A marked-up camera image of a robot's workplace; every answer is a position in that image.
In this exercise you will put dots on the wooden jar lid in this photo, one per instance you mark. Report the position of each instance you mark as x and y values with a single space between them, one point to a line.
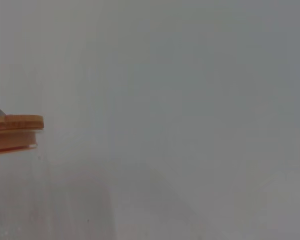
15 132

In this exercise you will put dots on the glass water dispenser jar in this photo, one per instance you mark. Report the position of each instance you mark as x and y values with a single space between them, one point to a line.
15 190

